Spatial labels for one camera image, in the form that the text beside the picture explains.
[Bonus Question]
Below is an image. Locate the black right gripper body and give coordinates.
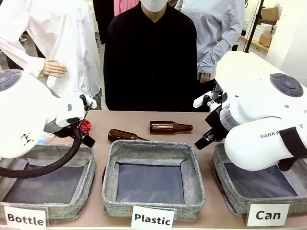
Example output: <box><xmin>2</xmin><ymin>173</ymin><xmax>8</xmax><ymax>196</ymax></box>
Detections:
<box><xmin>205</xmin><ymin>106</ymin><xmax>228</xmax><ymax>141</ymax></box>

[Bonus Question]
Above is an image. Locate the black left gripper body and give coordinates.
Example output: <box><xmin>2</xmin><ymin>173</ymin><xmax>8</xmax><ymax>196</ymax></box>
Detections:
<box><xmin>68</xmin><ymin>124</ymin><xmax>85</xmax><ymax>144</ymax></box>

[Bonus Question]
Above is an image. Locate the crushed red can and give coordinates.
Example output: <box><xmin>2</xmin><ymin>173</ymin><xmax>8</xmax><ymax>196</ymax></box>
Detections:
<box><xmin>78</xmin><ymin>120</ymin><xmax>92</xmax><ymax>135</ymax></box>

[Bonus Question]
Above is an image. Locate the blue-sleeved forearm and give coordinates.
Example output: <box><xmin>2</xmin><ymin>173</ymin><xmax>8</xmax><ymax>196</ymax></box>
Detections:
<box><xmin>197</xmin><ymin>40</ymin><xmax>232</xmax><ymax>74</ymax></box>

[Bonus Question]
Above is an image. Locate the white-sleeved forearm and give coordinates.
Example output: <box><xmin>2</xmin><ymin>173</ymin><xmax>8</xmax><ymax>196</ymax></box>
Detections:
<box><xmin>0</xmin><ymin>35</ymin><xmax>47</xmax><ymax>78</ymax></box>

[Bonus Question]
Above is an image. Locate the grey fabric basket marked bottle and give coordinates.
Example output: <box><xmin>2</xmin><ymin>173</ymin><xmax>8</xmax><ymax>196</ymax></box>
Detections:
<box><xmin>0</xmin><ymin>143</ymin><xmax>97</xmax><ymax>221</ymax></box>

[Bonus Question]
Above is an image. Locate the grey fabric basket marked plastic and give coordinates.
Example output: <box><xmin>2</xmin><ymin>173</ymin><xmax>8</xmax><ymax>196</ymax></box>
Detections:
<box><xmin>102</xmin><ymin>139</ymin><xmax>206</xmax><ymax>218</ymax></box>

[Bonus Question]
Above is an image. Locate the grey fabric basket marked can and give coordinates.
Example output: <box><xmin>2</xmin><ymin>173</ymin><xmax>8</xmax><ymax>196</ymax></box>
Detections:
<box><xmin>210</xmin><ymin>142</ymin><xmax>307</xmax><ymax>215</ymax></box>

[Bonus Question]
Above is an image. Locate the white label reading Can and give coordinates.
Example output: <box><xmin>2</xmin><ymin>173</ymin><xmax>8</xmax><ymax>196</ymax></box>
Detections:
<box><xmin>247</xmin><ymin>203</ymin><xmax>291</xmax><ymax>227</ymax></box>

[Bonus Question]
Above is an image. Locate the hand of blue-shirt person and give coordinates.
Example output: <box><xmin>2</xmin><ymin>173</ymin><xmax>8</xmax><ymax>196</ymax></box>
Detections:
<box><xmin>199</xmin><ymin>71</ymin><xmax>213</xmax><ymax>84</ymax></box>

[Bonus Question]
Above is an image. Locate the hand of white-shirt person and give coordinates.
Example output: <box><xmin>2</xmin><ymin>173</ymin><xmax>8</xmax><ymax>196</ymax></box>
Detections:
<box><xmin>39</xmin><ymin>59</ymin><xmax>68</xmax><ymax>78</ymax></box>

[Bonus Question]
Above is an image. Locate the clear plastic bottle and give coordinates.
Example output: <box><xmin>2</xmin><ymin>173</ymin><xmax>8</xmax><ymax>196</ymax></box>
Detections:
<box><xmin>37</xmin><ymin>133</ymin><xmax>55</xmax><ymax>145</ymax></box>

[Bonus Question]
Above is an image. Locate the brown glass bottle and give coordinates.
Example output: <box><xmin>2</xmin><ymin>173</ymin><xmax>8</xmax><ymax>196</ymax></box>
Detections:
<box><xmin>107</xmin><ymin>128</ymin><xmax>151</xmax><ymax>142</ymax></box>
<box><xmin>150</xmin><ymin>120</ymin><xmax>193</xmax><ymax>134</ymax></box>

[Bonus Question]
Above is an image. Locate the white side table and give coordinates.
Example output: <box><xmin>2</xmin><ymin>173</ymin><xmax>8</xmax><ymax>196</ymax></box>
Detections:
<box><xmin>214</xmin><ymin>50</ymin><xmax>307</xmax><ymax>96</ymax></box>

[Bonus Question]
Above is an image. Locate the wooden shelf board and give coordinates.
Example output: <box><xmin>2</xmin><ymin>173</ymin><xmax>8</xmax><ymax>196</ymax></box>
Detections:
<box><xmin>239</xmin><ymin>35</ymin><xmax>270</xmax><ymax>51</ymax></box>

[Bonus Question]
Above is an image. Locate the person in black shirt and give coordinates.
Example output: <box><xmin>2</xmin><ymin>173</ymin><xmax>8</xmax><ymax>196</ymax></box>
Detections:
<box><xmin>103</xmin><ymin>0</ymin><xmax>198</xmax><ymax>111</ymax></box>

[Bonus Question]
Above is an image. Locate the white label reading Plastic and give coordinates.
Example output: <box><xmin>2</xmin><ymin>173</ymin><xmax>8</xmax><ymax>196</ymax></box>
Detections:
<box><xmin>131</xmin><ymin>205</ymin><xmax>176</xmax><ymax>230</ymax></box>

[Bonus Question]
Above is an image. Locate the small cardboard box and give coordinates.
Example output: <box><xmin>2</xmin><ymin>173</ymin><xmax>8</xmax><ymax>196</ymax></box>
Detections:
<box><xmin>259</xmin><ymin>32</ymin><xmax>274</xmax><ymax>47</ymax></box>

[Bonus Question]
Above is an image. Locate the person in white shirt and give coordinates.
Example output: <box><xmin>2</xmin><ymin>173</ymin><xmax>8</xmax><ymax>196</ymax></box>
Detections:
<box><xmin>0</xmin><ymin>0</ymin><xmax>103</xmax><ymax>103</ymax></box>

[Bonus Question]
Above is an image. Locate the white label reading Bottle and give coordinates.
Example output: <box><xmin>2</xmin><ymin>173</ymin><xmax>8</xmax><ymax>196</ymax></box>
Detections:
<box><xmin>3</xmin><ymin>205</ymin><xmax>48</xmax><ymax>228</ymax></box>

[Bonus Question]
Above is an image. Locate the person in blue shirt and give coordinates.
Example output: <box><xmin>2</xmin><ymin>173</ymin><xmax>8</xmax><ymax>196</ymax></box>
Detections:
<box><xmin>178</xmin><ymin>0</ymin><xmax>245</xmax><ymax>112</ymax></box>

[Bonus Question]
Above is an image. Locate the large cardboard box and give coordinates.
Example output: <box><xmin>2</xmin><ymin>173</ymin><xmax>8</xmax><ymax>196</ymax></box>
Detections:
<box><xmin>261</xmin><ymin>6</ymin><xmax>280</xmax><ymax>23</ymax></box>

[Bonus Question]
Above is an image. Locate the white face mask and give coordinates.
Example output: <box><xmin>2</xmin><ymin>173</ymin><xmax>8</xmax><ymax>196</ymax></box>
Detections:
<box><xmin>140</xmin><ymin>0</ymin><xmax>170</xmax><ymax>12</ymax></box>

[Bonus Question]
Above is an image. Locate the pink garment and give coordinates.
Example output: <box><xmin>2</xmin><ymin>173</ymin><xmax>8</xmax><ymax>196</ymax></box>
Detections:
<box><xmin>113</xmin><ymin>0</ymin><xmax>141</xmax><ymax>16</ymax></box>

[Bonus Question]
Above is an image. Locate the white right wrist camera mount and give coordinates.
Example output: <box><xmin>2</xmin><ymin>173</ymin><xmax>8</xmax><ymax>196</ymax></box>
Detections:
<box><xmin>193</xmin><ymin>90</ymin><xmax>224</xmax><ymax>109</ymax></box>

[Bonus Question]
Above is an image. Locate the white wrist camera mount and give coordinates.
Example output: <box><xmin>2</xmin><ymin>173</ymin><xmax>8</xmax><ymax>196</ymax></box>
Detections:
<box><xmin>79</xmin><ymin>94</ymin><xmax>97</xmax><ymax>113</ymax></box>
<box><xmin>193</xmin><ymin>90</ymin><xmax>224</xmax><ymax>109</ymax></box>

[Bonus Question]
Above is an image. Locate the thick black arm hose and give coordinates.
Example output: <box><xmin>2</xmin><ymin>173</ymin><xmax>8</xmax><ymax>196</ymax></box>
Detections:
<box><xmin>0</xmin><ymin>126</ymin><xmax>83</xmax><ymax>178</ymax></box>

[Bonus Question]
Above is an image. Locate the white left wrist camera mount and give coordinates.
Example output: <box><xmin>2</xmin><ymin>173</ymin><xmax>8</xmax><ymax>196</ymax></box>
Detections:
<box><xmin>79</xmin><ymin>94</ymin><xmax>97</xmax><ymax>113</ymax></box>

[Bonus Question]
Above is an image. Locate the black strap on arm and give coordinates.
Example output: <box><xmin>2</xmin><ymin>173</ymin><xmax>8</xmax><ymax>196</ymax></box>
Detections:
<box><xmin>278</xmin><ymin>126</ymin><xmax>307</xmax><ymax>172</ymax></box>

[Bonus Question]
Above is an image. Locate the black shelf post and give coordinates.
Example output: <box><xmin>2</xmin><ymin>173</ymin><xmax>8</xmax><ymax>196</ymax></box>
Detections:
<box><xmin>244</xmin><ymin>0</ymin><xmax>262</xmax><ymax>53</ymax></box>

